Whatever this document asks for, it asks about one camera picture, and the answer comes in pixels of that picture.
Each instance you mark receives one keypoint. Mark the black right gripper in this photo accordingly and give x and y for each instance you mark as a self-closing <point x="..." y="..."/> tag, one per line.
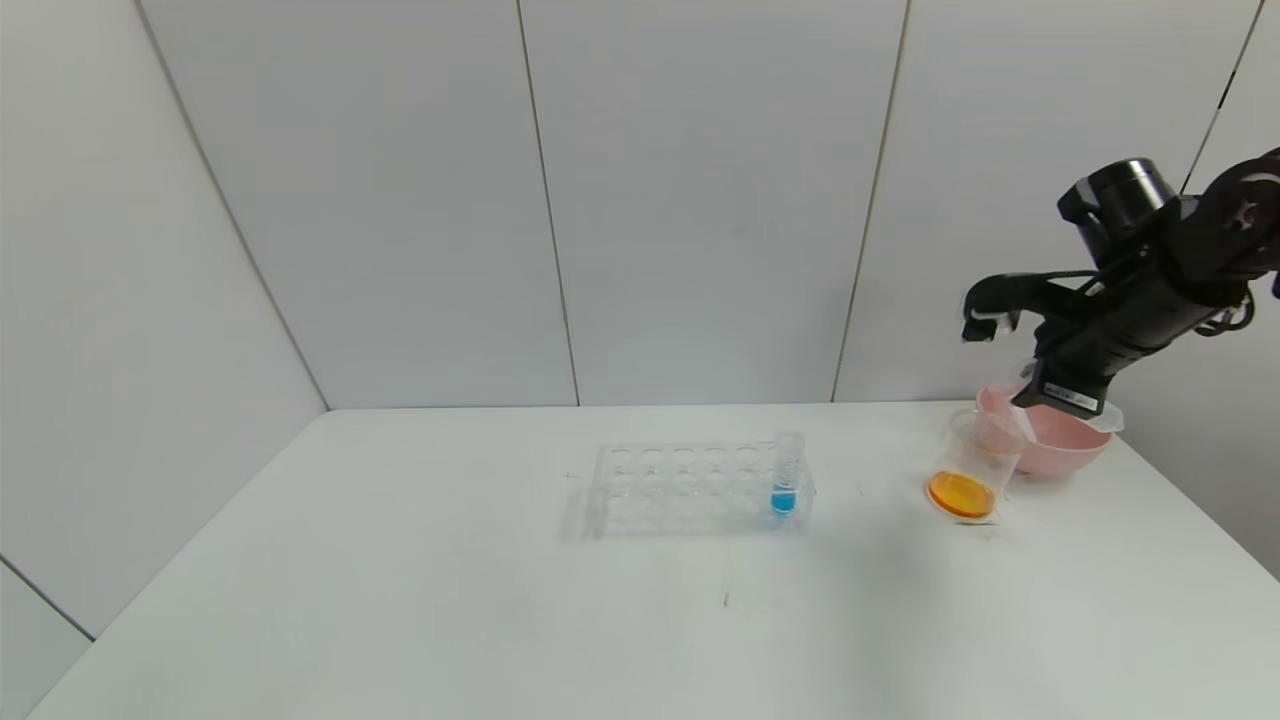
<point x="1066" y="397"/>

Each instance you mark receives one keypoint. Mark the red pigment test tube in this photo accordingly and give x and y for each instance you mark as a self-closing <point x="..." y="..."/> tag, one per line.
<point x="1020" y="418"/>

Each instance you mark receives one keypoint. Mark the clear plastic beaker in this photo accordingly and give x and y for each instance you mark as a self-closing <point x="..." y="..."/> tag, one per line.
<point x="962" y="492"/>

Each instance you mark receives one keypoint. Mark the blue pigment test tube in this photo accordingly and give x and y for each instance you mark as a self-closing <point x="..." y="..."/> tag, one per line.
<point x="783" y="500"/>

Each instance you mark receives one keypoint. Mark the clear acrylic test tube rack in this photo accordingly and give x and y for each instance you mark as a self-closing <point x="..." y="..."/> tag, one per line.
<point x="680" y="520"/>

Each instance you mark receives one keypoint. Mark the pink bowl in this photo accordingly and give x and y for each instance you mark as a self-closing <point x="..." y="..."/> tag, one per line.
<point x="1070" y="450"/>

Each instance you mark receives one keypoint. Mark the small black panel hinge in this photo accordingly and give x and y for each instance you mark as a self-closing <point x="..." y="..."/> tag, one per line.
<point x="1225" y="92"/>

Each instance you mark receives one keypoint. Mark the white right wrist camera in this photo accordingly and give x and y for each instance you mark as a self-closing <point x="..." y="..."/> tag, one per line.
<point x="990" y="300"/>

